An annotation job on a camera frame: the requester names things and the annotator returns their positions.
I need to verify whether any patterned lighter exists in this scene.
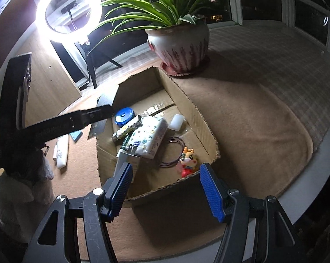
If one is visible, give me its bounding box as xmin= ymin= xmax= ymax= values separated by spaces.
xmin=111 ymin=115 xmax=143 ymax=142

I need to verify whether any large plywood board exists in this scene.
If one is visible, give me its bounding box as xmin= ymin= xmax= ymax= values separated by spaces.
xmin=18 ymin=30 xmax=81 ymax=126

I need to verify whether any ring light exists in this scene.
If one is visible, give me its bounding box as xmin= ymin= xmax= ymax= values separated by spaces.
xmin=36 ymin=0 xmax=102 ymax=44

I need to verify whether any dragon keychain figurine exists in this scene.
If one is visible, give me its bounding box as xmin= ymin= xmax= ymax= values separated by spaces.
xmin=176 ymin=147 xmax=198 ymax=178

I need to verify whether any white fluffy cloth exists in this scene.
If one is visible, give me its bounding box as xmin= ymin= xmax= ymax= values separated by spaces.
xmin=0 ymin=150 xmax=55 ymax=243

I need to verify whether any white power adapter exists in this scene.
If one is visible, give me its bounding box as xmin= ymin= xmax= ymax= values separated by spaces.
xmin=113 ymin=144 xmax=141 ymax=182

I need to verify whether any patterned tissue pack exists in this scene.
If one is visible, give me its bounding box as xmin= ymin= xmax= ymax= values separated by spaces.
xmin=129 ymin=116 xmax=168 ymax=160

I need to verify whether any spider plant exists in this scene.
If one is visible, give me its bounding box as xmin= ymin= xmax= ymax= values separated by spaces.
xmin=88 ymin=0 xmax=212 ymax=55

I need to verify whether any cardboard box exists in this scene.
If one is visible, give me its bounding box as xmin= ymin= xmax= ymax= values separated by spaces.
xmin=97 ymin=67 xmax=220 ymax=207

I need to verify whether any green lip balm stick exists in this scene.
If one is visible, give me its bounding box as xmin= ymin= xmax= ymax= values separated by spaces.
xmin=120 ymin=135 xmax=131 ymax=151

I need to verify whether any small pink bottle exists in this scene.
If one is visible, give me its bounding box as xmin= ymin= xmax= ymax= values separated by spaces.
xmin=52 ymin=143 xmax=58 ymax=162

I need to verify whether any blue round tape measure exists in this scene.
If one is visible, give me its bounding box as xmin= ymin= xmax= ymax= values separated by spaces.
xmin=115 ymin=107 xmax=135 ymax=128

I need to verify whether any white cylinder cap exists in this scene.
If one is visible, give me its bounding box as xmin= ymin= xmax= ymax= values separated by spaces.
xmin=168 ymin=114 xmax=185 ymax=131

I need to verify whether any dark hair tie loop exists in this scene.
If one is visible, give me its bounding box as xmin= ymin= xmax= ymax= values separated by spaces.
xmin=156 ymin=137 xmax=187 ymax=169

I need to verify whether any white sunscreen bottle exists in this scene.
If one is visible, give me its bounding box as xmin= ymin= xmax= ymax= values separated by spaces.
xmin=56 ymin=134 xmax=69 ymax=169

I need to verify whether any white red flower pot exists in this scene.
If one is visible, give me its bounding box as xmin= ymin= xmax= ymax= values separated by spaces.
xmin=145 ymin=22 xmax=210 ymax=74

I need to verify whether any blue patterned card box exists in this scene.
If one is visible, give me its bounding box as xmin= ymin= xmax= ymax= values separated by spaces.
xmin=69 ymin=130 xmax=83 ymax=143

